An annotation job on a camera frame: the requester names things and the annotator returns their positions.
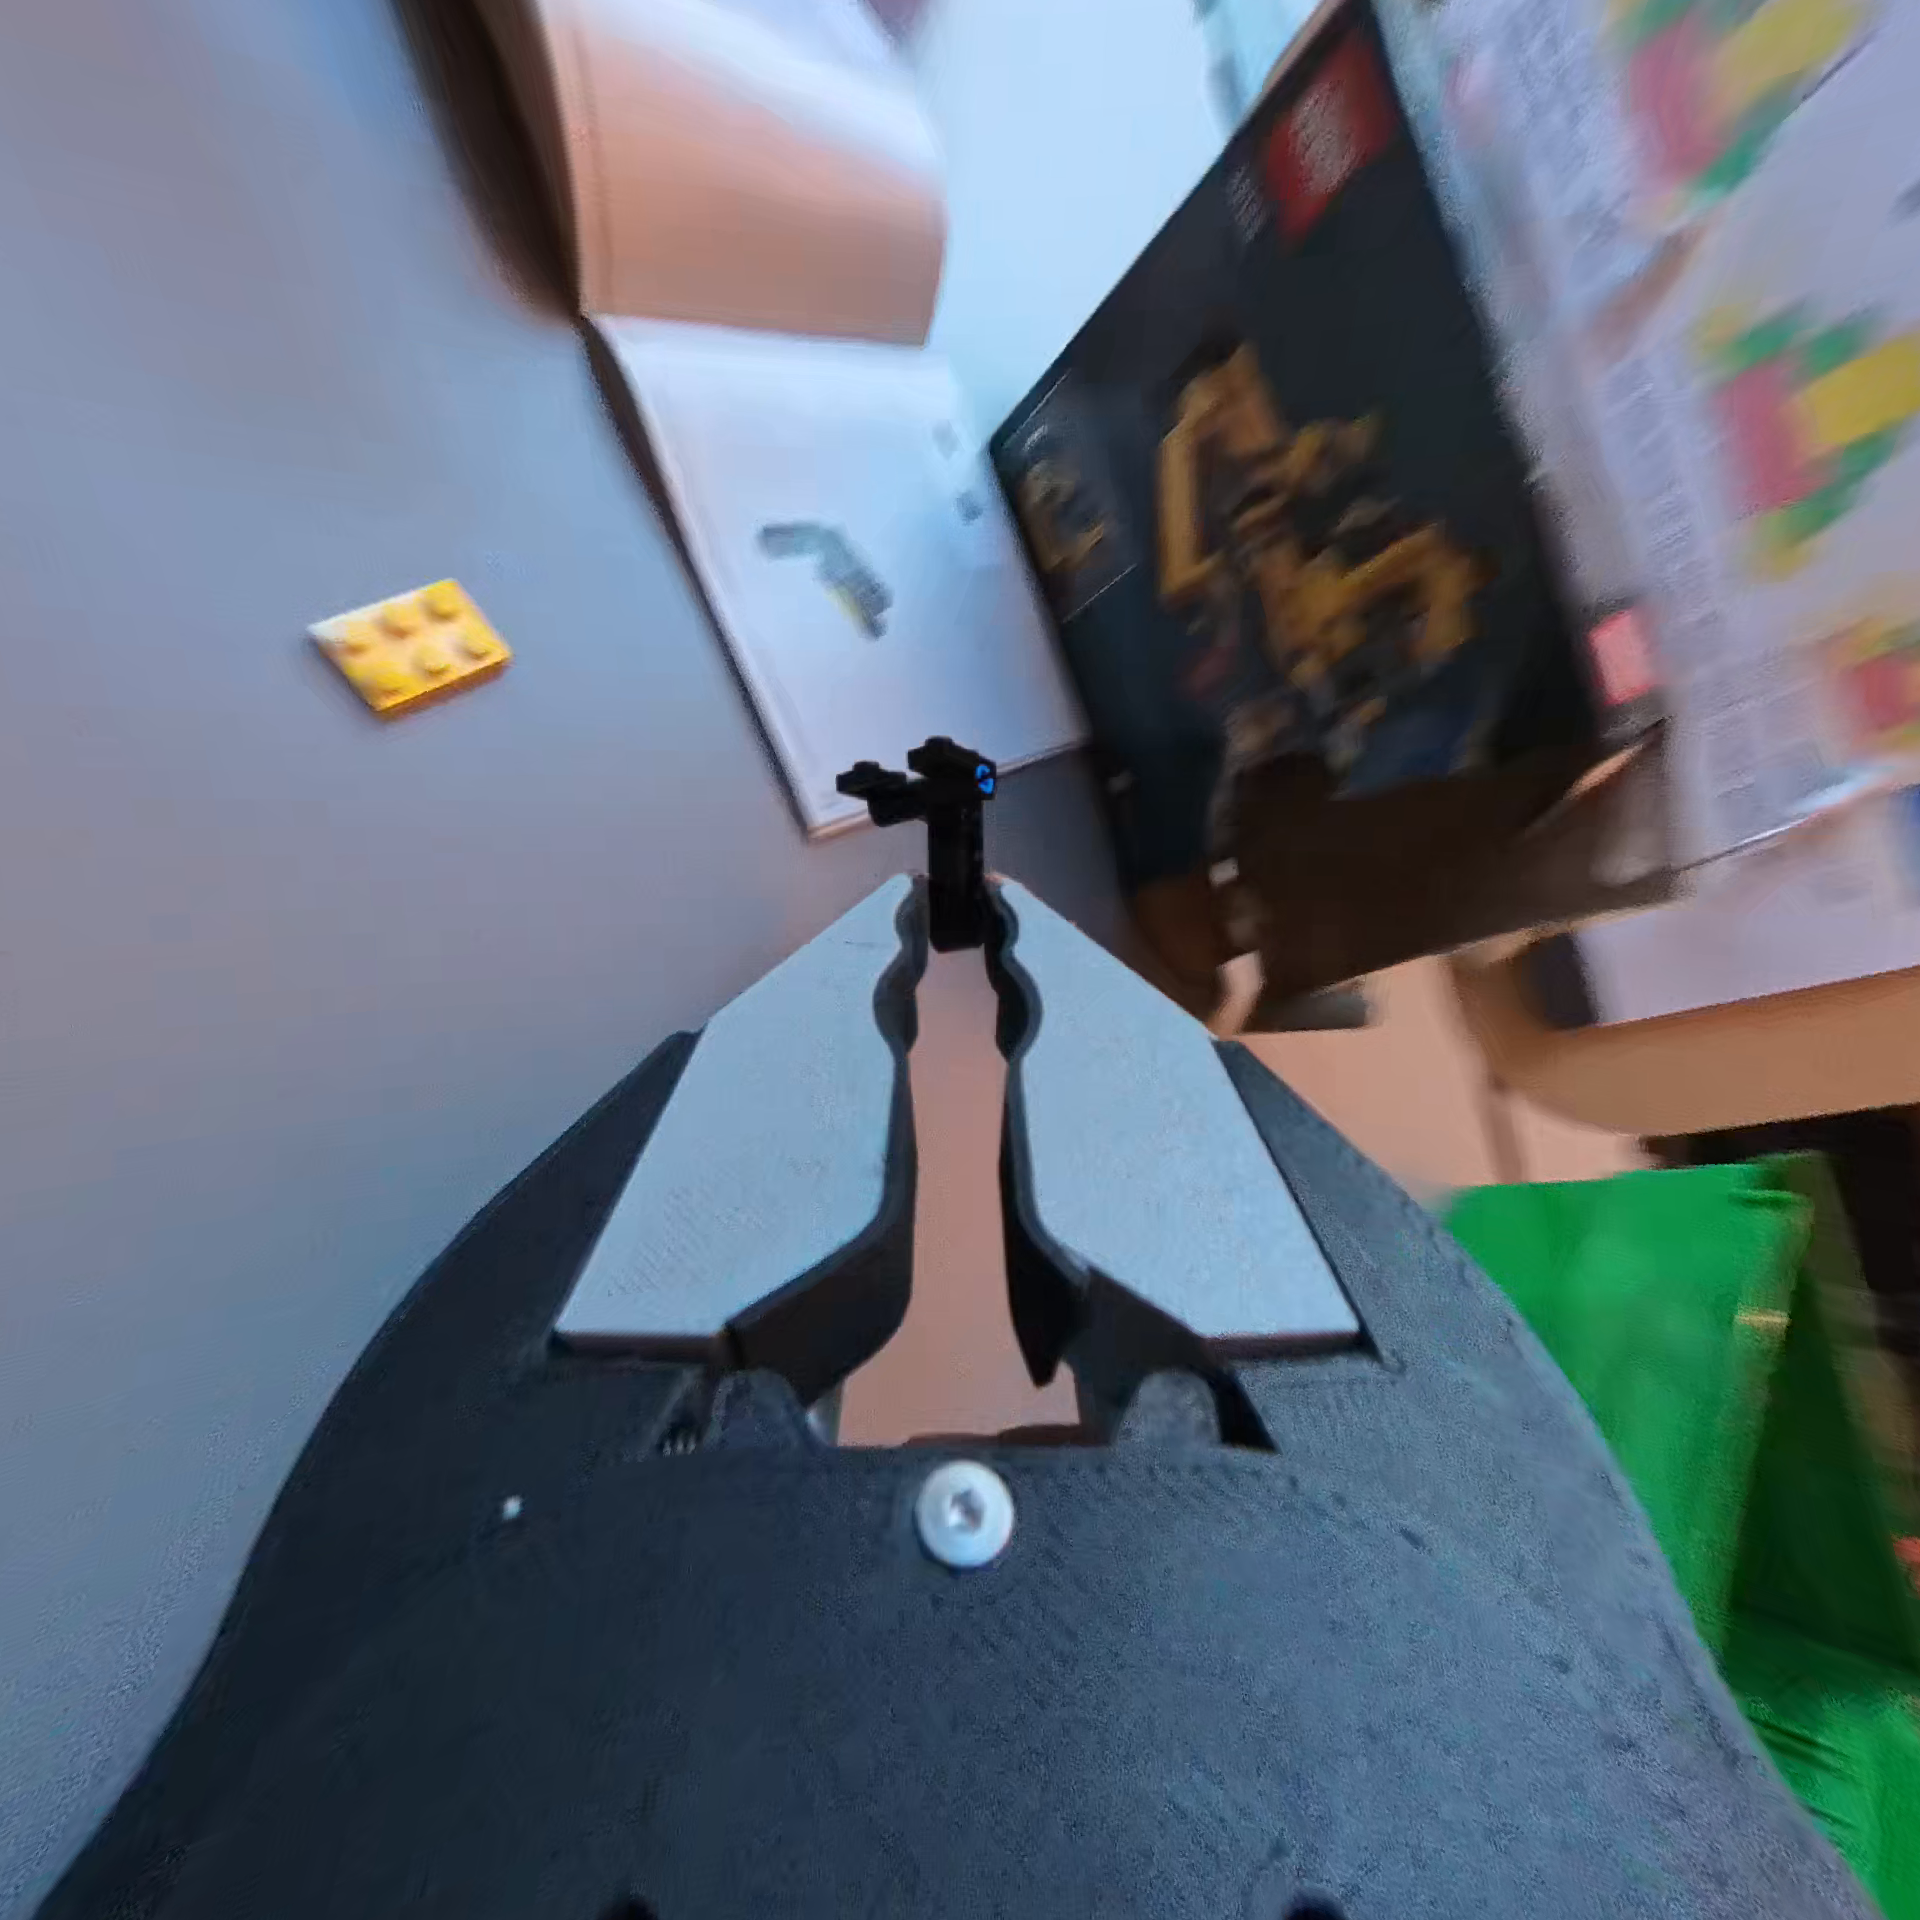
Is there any green plastic bin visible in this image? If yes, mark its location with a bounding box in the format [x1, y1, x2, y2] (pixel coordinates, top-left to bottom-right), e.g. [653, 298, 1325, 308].
[1437, 1148, 1920, 1920]

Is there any black lego piece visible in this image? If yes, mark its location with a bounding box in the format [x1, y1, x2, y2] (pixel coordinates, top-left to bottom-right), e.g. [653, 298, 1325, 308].
[836, 737, 1001, 956]

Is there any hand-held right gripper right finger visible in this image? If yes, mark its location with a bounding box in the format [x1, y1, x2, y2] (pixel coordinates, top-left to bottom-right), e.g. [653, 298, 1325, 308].
[989, 880, 1362, 1393]

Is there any yellow lego plate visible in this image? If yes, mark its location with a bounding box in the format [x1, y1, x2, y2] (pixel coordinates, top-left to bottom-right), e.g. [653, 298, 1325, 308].
[307, 576, 515, 720]

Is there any white instruction booklet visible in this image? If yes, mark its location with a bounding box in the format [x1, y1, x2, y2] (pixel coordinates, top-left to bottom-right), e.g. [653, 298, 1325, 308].
[576, 307, 1090, 842]

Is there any printed instruction sheet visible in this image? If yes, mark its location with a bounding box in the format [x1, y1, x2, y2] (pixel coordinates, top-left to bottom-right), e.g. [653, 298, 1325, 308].
[1410, 0, 1920, 1024]

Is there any black lego box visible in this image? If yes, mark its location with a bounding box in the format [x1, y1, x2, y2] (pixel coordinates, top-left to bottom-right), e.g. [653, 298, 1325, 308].
[987, 0, 1676, 1002]

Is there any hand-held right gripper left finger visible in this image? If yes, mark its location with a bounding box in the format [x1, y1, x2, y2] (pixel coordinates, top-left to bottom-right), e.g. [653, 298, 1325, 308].
[552, 874, 921, 1377]

